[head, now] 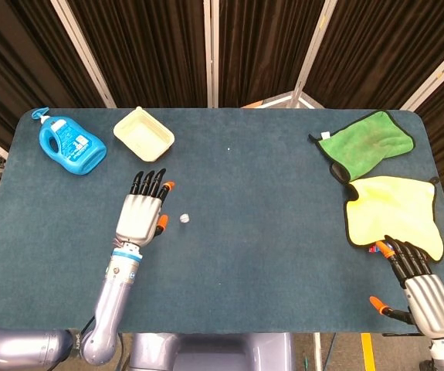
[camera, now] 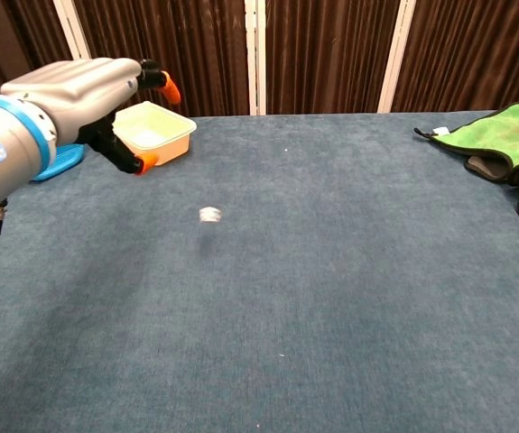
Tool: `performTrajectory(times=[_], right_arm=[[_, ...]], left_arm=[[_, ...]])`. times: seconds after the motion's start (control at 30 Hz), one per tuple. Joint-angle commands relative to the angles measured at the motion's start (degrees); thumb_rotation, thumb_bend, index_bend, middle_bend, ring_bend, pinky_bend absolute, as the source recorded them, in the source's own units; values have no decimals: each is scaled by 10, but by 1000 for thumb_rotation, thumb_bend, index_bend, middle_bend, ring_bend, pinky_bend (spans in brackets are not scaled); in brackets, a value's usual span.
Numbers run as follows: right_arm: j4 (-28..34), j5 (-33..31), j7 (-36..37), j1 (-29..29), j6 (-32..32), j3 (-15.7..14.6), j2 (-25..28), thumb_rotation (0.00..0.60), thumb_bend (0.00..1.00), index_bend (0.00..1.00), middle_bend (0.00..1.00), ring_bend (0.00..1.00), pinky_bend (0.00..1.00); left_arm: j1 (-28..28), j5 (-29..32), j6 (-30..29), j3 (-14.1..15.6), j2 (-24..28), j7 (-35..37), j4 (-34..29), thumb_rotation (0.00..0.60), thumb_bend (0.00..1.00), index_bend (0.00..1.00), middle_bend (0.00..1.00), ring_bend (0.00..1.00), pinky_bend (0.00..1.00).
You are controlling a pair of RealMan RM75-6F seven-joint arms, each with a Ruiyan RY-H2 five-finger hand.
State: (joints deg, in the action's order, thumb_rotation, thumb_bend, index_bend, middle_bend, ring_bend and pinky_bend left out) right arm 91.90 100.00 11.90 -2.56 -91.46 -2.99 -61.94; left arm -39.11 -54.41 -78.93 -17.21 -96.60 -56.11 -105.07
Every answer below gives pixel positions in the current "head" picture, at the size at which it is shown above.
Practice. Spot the yellow microfibre cloth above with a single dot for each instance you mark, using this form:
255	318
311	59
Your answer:
395	212

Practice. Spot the small red blue packet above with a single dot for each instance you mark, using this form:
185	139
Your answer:
373	249

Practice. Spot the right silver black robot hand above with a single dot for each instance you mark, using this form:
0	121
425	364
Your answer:
430	305

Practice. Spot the lilac robot torso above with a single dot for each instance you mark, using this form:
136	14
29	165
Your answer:
214	353

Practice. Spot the left lilac robot arm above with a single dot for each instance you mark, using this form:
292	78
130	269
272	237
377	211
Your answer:
107	309

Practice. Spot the blue detergent bottle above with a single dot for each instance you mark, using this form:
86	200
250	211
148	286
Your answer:
75	147

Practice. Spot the small white ball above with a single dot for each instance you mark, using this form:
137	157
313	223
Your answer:
184	218

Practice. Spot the green microfibre cloth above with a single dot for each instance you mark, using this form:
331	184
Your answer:
364	143

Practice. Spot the blue table cover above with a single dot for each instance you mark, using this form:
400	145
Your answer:
245	251

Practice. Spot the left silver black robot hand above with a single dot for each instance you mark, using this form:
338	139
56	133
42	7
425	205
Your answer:
138	216

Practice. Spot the cream plastic container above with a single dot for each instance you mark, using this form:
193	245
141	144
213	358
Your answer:
142	135

